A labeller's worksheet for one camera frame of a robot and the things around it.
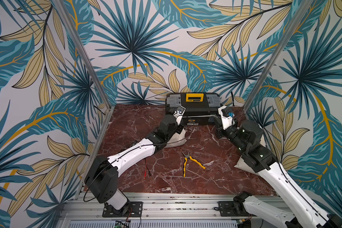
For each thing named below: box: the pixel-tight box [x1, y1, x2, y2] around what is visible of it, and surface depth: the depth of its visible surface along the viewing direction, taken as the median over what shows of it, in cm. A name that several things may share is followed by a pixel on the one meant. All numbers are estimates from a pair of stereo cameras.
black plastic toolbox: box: [165, 92, 223, 126], surface depth 102 cm
